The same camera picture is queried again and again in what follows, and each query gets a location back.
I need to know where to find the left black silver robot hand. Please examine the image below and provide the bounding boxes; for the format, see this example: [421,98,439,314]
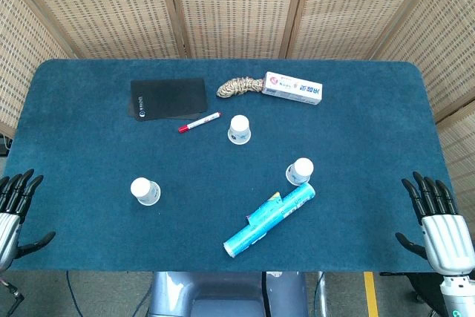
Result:
[0,168,56,273]

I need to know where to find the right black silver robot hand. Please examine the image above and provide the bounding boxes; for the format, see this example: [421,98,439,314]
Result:
[395,171,475,277]

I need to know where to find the white paper cup blue flowers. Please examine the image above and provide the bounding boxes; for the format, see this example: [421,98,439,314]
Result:
[227,114,252,146]
[130,177,162,207]
[285,157,315,187]

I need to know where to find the yellow floor tape strip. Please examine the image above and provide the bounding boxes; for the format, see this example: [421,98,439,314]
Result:
[363,272,380,317]

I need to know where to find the blue table mat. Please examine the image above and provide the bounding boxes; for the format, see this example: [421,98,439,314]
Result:
[0,58,456,273]

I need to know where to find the light blue plastic wrap roll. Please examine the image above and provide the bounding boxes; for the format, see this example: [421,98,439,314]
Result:
[223,182,317,259]

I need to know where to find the black leather pad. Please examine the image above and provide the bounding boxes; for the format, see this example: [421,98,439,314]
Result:
[127,78,209,123]

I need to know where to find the white toothpaste box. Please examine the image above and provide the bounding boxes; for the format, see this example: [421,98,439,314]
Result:
[261,71,324,106]

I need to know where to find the red white marker pen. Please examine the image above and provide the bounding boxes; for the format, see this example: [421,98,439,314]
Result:
[177,111,223,134]

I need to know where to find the grey robot torso base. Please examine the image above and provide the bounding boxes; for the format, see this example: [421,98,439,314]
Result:
[148,271,309,317]

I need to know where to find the woven bamboo folding screen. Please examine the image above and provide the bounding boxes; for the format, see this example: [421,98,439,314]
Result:
[0,0,475,221]

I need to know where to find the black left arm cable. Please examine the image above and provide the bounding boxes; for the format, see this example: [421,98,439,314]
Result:
[0,275,22,309]

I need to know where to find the braided beige rope bundle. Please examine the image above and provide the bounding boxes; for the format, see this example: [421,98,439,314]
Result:
[216,76,265,99]

